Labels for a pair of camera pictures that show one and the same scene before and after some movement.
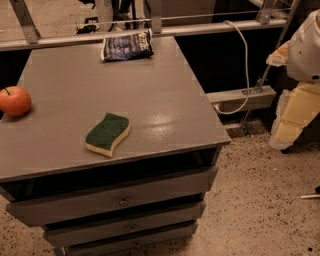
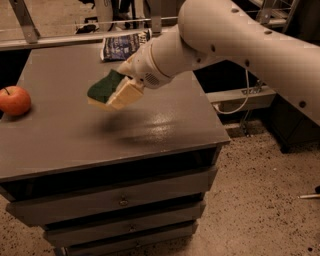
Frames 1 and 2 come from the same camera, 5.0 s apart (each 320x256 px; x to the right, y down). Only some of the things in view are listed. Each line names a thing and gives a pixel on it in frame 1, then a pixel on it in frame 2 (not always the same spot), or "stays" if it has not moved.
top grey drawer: x=181 y=189 stays
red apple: x=15 y=100 stays
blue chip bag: x=127 y=46 stays
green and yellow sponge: x=106 y=133 -> x=102 y=89
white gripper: x=305 y=55 -> x=140 y=68
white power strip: x=260 y=97 stays
